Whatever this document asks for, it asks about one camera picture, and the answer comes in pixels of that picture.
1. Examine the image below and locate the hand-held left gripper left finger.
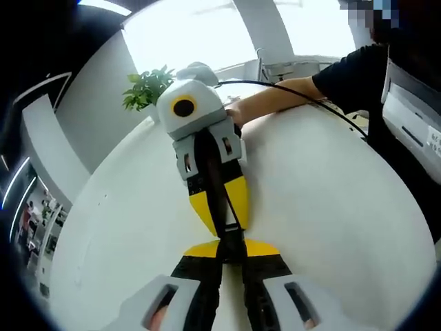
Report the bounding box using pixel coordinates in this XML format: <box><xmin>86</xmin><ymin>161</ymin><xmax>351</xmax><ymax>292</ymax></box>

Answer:
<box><xmin>103</xmin><ymin>240</ymin><xmax>222</xmax><ymax>331</ymax></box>

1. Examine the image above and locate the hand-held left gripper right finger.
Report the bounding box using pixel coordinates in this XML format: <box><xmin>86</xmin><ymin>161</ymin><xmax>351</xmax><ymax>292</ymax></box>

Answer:
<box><xmin>240</xmin><ymin>239</ymin><xmax>390</xmax><ymax>331</ymax></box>

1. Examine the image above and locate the black plastic buckle part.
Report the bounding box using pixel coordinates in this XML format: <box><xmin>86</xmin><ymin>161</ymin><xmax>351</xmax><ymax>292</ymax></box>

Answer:
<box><xmin>221</xmin><ymin>223</ymin><xmax>244</xmax><ymax>243</ymax></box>
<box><xmin>216</xmin><ymin>237</ymin><xmax>247</xmax><ymax>265</ymax></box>

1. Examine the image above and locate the person's right hand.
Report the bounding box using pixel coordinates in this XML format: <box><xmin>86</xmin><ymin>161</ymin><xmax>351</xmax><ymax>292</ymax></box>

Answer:
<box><xmin>225</xmin><ymin>102</ymin><xmax>246</xmax><ymax>129</ymax></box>

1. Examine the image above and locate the white plant pot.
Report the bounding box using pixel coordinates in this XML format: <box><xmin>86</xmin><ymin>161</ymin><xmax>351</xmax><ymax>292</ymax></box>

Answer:
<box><xmin>147</xmin><ymin>102</ymin><xmax>163</xmax><ymax>122</ymax></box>

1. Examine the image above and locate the green potted plant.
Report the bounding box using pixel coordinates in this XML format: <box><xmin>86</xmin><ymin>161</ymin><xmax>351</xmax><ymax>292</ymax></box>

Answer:
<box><xmin>122</xmin><ymin>64</ymin><xmax>176</xmax><ymax>112</ymax></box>

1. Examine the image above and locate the person in black shirt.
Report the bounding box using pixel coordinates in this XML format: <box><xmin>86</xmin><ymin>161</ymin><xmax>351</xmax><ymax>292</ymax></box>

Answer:
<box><xmin>311</xmin><ymin>26</ymin><xmax>441</xmax><ymax>242</ymax></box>

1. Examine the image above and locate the grey chest-worn device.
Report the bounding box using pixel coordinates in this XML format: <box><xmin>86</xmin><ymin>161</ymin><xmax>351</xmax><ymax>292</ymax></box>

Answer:
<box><xmin>380</xmin><ymin>57</ymin><xmax>441</xmax><ymax>167</ymax></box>

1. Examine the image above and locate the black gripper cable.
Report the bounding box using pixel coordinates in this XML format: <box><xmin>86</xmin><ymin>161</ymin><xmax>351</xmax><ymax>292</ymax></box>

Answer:
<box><xmin>215</xmin><ymin>79</ymin><xmax>368</xmax><ymax>137</ymax></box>

